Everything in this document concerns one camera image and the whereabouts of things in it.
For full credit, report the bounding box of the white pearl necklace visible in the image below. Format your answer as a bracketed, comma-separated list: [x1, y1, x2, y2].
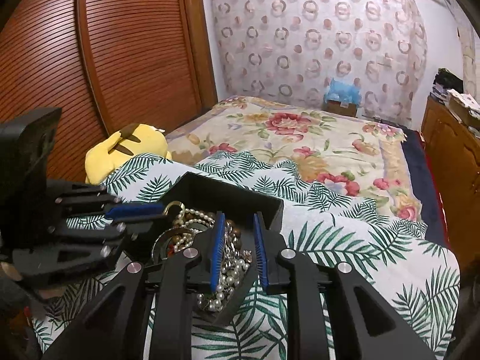
[170, 207, 254, 313]

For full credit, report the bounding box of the silver metal bangle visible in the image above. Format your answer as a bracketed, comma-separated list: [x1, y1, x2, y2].
[151, 227, 195, 264]

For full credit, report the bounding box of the black jewelry box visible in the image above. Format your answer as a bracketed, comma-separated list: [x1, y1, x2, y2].
[129, 172, 284, 327]

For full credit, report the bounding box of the left hand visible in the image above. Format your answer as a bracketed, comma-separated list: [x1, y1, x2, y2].
[1, 262, 67, 300]

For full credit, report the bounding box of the yellow plush toy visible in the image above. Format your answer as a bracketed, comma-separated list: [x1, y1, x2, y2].
[85, 124, 172, 185]

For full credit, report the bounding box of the palm leaf print cloth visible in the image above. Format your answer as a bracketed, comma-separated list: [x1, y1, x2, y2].
[32, 152, 461, 359]

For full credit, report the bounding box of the floral bed blanket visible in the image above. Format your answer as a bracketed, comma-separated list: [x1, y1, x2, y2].
[166, 96, 422, 221]

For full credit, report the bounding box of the brown louvered wardrobe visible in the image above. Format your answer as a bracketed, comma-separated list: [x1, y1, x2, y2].
[1, 0, 217, 181]

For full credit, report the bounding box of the cardboard box under toy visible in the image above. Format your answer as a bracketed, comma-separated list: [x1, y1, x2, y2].
[325, 100, 357, 117]

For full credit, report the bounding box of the dark blue bed sheet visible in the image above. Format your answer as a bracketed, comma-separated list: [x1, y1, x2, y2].
[401, 127, 450, 249]

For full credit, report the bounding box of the blue plush toy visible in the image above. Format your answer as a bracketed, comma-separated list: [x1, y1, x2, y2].
[324, 79, 361, 106]

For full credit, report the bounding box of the wooden sideboard cabinet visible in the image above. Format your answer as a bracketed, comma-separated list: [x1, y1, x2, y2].
[421, 97, 480, 269]

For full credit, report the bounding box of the circle pattern curtain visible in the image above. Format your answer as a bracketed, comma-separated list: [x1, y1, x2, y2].
[211, 0, 427, 126]

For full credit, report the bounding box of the stack of folded clothes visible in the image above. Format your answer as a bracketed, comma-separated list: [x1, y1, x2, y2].
[431, 67, 464, 101]

